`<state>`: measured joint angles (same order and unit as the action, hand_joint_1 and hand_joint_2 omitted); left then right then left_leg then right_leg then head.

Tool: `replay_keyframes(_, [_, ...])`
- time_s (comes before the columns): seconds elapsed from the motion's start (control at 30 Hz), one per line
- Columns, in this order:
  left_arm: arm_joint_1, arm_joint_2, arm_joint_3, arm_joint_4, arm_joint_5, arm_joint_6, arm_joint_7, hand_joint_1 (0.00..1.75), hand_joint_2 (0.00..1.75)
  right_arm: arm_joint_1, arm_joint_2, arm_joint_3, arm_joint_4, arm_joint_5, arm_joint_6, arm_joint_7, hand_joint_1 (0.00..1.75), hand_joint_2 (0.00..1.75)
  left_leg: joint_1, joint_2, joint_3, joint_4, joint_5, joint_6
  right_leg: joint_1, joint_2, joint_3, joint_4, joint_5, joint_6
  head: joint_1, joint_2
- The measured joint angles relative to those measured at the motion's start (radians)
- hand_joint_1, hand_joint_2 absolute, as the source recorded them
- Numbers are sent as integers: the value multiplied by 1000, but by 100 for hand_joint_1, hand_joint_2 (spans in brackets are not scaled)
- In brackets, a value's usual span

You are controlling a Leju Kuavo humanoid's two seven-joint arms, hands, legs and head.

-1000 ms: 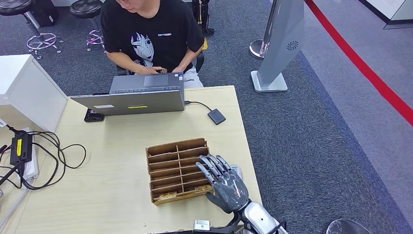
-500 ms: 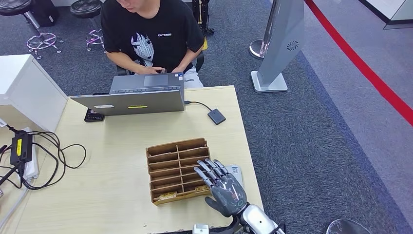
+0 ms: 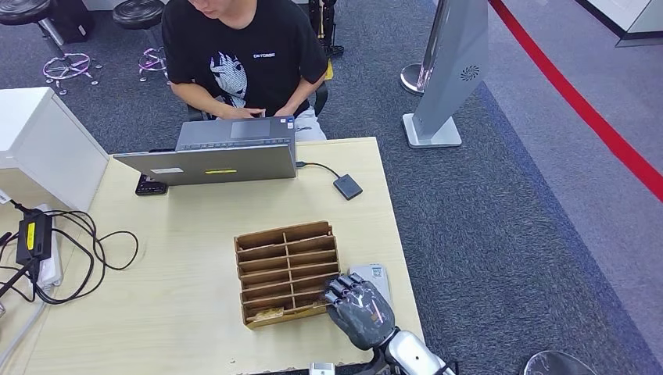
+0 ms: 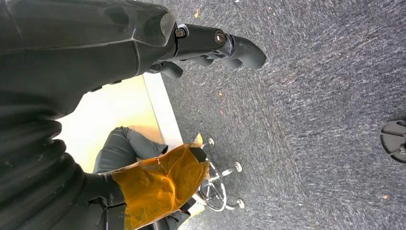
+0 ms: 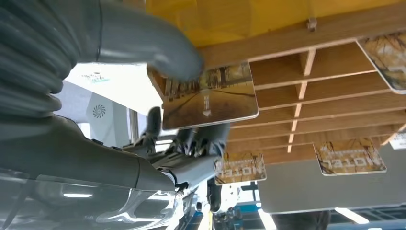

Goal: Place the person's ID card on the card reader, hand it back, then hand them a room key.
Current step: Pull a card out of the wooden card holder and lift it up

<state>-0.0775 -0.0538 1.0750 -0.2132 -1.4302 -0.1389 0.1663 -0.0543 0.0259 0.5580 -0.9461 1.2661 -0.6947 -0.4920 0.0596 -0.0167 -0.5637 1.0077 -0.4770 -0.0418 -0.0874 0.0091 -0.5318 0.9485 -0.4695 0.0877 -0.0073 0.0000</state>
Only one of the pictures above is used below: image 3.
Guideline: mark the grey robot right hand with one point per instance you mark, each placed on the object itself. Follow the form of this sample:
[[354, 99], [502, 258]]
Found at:
[[362, 316]]

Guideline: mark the person's right hand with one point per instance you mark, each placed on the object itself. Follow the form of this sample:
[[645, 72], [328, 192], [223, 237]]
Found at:
[[243, 113]]

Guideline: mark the person's left hand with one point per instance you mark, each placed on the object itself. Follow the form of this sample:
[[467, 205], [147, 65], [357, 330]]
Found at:
[[286, 112]]

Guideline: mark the brown wooden card organiser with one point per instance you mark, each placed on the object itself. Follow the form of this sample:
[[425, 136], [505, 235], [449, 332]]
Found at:
[[285, 259]]

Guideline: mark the white card reader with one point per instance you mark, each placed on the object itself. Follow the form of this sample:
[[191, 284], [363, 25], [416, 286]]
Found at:
[[375, 274]]

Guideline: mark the person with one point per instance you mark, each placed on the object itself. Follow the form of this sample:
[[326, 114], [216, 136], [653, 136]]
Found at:
[[243, 52]]

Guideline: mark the gold room key card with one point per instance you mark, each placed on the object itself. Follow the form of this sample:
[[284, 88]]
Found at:
[[266, 314]]

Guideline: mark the grey laptop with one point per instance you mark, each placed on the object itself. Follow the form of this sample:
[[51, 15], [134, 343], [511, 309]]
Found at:
[[207, 165]]

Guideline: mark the black tripod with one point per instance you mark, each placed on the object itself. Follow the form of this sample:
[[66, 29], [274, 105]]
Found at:
[[327, 26]]

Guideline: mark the dark grey external drive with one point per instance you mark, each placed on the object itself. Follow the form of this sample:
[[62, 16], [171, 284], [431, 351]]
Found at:
[[348, 186]]

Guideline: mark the black phone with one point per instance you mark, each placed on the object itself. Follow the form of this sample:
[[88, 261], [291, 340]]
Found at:
[[151, 186]]

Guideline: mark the black stool chrome base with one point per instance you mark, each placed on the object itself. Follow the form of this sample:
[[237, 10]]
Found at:
[[20, 9], [139, 13]]

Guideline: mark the grey kiosk stand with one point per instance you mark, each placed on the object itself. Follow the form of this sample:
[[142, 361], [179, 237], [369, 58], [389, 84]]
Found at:
[[450, 62]]

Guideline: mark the black bag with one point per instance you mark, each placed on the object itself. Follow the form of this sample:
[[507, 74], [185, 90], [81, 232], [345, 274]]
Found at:
[[72, 20]]

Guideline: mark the white cabinet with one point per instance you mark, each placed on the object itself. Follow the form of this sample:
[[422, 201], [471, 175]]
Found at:
[[46, 134]]

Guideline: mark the black power adapter yellow label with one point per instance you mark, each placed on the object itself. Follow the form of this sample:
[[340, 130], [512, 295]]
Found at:
[[33, 238]]

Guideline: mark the white power strip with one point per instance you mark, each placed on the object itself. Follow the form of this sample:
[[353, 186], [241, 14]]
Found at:
[[52, 269]]

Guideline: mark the red floor tape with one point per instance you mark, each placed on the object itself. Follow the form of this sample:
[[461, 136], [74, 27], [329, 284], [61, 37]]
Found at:
[[570, 98]]

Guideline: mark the white counter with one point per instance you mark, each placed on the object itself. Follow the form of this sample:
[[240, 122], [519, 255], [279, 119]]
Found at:
[[621, 13]]

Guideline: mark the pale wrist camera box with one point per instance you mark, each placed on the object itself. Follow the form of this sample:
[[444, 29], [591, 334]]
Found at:
[[322, 369]]

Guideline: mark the chrome stanchion post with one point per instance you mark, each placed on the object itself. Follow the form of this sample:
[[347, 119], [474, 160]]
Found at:
[[412, 77]]

